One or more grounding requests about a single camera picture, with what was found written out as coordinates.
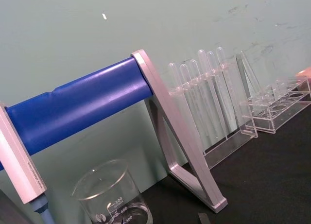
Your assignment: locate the pink object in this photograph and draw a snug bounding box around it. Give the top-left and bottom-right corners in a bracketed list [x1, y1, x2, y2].
[294, 66, 311, 91]

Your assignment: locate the grey stand with blue bar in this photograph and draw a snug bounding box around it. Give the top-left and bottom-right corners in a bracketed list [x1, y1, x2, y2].
[0, 50, 228, 224]

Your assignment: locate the clear acrylic rack with holes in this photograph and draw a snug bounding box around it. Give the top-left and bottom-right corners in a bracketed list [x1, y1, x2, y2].
[239, 77, 311, 134]

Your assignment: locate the clear plastic test tube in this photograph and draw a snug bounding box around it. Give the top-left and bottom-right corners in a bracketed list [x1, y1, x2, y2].
[189, 59, 217, 140]
[179, 63, 207, 142]
[215, 47, 241, 135]
[206, 51, 234, 135]
[167, 62, 196, 137]
[197, 49, 226, 138]

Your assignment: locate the clear acrylic tube rack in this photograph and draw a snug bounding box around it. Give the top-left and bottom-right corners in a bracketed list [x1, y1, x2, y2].
[167, 51, 259, 170]

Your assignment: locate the small dark grey strip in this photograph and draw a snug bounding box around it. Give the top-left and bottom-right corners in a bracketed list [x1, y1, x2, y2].
[197, 212, 212, 224]

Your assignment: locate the black table cloth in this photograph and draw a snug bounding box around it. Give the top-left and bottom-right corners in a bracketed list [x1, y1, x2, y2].
[142, 106, 311, 224]

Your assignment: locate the clear glass beaker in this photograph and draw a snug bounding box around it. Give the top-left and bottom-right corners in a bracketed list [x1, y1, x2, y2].
[71, 158, 154, 224]

